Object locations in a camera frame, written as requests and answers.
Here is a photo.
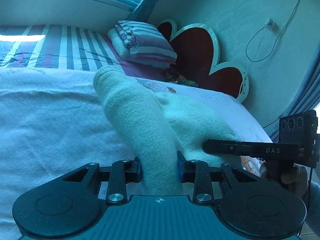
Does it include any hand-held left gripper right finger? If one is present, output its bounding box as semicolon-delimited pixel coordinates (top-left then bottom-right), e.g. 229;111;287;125
177;151;263;204

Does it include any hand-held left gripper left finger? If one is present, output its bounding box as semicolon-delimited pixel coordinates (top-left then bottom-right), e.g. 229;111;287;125
62;158;143;205

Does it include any white cable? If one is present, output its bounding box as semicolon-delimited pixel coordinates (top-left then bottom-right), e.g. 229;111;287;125
239;0;303;93

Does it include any blue curtain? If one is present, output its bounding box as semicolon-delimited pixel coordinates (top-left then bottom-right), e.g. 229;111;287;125
266;52;320;140
126;0;180;28

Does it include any red heart-shaped headboard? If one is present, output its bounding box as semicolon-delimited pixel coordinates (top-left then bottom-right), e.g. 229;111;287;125
156;19;250;103

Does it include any colourful patterned cloth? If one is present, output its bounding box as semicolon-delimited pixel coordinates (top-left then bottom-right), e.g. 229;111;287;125
161;66;199;87

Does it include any striped pillow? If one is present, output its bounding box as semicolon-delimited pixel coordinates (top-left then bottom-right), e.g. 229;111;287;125
115;20;178;65

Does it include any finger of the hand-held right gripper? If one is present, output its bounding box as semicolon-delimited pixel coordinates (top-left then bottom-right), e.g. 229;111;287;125
203;139;259;158

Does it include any white wall socket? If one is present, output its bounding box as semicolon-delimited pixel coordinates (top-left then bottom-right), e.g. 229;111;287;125
264;17;279;32

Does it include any folded white quilt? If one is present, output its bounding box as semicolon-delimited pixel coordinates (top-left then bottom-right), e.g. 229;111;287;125
107;27;173;70

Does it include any person's right forearm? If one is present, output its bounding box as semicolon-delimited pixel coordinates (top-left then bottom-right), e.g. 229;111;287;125
300;180;320;233

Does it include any cream knit sweater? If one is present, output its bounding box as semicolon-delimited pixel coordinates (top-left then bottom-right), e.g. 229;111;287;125
93;65;240;196

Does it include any person's right hand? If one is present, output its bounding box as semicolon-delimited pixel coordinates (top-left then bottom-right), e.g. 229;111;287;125
259;160;309;198

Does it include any floral pink blanket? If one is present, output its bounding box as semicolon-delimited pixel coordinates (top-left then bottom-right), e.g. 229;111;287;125
0;67;274;240

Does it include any striped bed sheet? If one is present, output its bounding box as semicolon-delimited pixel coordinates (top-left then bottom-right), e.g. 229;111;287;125
0;24;170;82

